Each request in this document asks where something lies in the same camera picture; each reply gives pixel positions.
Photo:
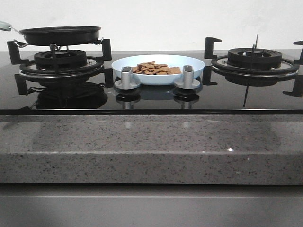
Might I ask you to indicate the black left gas burner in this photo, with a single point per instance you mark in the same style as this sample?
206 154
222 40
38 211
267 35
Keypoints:
64 58

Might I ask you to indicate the black gas burner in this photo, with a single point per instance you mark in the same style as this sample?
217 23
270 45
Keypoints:
259 58
64 58

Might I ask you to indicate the black pot grate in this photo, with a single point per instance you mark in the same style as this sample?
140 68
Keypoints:
28 68
219 64

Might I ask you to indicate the black glass gas hob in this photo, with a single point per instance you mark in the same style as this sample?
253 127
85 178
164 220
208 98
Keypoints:
218 94

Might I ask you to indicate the light blue plate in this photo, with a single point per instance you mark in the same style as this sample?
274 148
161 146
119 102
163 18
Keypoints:
169 59

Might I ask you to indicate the silver stove knob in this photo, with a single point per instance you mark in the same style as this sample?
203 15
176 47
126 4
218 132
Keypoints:
127 80
187 81

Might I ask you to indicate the silver right stove knob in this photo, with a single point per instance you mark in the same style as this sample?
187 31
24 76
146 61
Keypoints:
187 81

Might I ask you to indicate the black right pot grate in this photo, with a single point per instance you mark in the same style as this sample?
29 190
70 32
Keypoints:
219 64

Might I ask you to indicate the brown meat slices pile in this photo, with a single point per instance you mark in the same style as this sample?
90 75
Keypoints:
151 68

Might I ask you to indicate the metal wire pan support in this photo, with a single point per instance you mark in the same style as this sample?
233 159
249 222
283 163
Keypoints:
22 44

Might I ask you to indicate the silver left stove knob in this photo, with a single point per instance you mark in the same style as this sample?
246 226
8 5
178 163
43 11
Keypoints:
127 80

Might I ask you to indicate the grey cabinet front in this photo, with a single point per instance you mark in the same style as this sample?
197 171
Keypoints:
149 206

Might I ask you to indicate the black right gas burner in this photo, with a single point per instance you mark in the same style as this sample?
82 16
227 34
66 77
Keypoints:
259 58

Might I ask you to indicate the black frying pan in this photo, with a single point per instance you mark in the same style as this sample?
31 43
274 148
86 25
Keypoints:
62 35

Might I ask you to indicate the black left pot grate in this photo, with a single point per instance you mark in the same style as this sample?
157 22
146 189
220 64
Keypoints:
28 68

